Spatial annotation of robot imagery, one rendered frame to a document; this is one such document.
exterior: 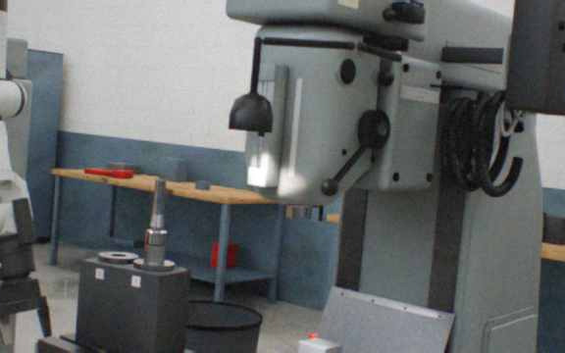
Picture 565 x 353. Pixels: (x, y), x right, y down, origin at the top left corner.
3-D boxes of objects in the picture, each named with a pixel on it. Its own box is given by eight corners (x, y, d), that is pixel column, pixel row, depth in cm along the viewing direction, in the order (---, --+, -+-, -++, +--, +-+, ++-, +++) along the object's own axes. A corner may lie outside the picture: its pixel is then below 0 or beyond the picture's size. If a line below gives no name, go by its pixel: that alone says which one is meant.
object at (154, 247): (140, 262, 179) (142, 234, 179) (147, 259, 184) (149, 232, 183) (161, 265, 178) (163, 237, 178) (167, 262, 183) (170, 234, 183)
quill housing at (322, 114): (316, 210, 140) (333, 20, 138) (226, 195, 152) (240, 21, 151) (376, 207, 154) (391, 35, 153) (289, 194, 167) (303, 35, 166)
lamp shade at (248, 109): (221, 128, 132) (225, 89, 132) (236, 129, 139) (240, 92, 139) (264, 132, 130) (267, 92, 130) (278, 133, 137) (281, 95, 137)
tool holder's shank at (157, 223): (147, 230, 179) (151, 179, 179) (151, 228, 183) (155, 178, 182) (161, 231, 179) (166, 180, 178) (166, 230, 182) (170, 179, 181)
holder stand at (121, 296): (152, 363, 174) (160, 269, 173) (74, 341, 184) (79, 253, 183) (185, 351, 185) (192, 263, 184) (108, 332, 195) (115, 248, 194)
